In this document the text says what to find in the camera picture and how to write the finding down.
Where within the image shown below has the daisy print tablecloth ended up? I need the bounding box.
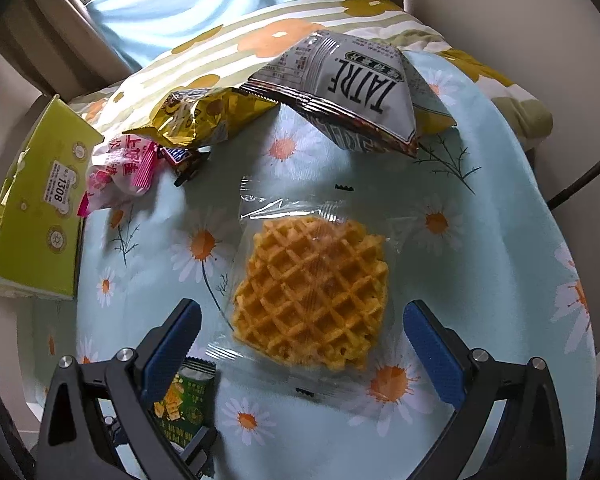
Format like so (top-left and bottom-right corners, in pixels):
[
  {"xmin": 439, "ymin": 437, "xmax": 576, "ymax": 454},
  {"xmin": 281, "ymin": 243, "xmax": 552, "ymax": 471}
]
[{"xmin": 27, "ymin": 50, "xmax": 598, "ymax": 480}]

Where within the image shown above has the dark blue candy bar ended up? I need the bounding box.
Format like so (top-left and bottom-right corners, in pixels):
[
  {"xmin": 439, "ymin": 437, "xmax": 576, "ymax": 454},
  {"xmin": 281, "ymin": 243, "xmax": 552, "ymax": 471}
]
[{"xmin": 160, "ymin": 145, "xmax": 211, "ymax": 188}]

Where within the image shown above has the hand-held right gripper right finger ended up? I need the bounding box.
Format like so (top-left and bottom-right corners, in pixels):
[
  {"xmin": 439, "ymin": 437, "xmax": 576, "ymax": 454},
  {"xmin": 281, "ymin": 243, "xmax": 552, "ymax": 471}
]
[{"xmin": 402, "ymin": 300, "xmax": 568, "ymax": 480}]

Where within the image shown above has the yellow green cardboard box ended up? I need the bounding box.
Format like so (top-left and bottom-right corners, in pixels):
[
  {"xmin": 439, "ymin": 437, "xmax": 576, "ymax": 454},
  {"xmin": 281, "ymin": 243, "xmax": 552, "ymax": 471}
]
[{"xmin": 0, "ymin": 95, "xmax": 106, "ymax": 302}]

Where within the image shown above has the waffle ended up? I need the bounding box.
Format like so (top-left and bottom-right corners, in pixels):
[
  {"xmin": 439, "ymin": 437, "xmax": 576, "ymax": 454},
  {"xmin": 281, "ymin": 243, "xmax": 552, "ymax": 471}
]
[{"xmin": 222, "ymin": 175, "xmax": 423, "ymax": 413}]

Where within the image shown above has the pink snack packet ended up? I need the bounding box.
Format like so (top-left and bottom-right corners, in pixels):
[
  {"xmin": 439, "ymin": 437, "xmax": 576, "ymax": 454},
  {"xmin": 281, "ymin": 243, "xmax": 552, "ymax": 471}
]
[{"xmin": 78, "ymin": 132, "xmax": 161, "ymax": 219}]

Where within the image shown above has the light blue window cloth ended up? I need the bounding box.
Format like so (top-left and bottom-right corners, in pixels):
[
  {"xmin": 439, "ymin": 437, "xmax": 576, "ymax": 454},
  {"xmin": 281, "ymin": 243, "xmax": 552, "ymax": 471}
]
[{"xmin": 85, "ymin": 0, "xmax": 311, "ymax": 73}]

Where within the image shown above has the yellow snack bag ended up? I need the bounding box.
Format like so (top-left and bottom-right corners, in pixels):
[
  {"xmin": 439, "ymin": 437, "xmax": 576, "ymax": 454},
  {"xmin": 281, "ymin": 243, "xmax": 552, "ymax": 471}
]
[{"xmin": 139, "ymin": 87, "xmax": 281, "ymax": 153}]

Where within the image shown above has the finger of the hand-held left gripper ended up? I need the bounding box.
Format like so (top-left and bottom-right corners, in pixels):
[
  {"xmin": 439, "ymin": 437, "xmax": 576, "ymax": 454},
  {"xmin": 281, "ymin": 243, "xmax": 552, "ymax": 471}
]
[{"xmin": 179, "ymin": 426, "xmax": 219, "ymax": 478}]

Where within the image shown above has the grey white snack bag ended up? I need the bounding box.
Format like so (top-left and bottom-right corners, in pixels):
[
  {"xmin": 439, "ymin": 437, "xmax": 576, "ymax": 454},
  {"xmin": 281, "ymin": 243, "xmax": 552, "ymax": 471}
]
[{"xmin": 240, "ymin": 30, "xmax": 421, "ymax": 158}]

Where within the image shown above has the small green snack packet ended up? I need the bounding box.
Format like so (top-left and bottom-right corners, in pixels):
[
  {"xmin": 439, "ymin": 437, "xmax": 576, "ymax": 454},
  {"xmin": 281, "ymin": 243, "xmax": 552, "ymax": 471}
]
[{"xmin": 152, "ymin": 356, "xmax": 217, "ymax": 461}]

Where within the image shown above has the black curved stand pole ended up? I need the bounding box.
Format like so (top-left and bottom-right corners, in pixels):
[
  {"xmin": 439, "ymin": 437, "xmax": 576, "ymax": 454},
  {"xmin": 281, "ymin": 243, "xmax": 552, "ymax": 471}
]
[{"xmin": 547, "ymin": 140, "xmax": 600, "ymax": 211}]

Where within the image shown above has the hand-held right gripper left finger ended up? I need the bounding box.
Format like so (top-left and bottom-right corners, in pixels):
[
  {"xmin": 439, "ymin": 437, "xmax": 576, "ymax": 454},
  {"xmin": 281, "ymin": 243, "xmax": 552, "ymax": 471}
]
[{"xmin": 36, "ymin": 298, "xmax": 203, "ymax": 480}]

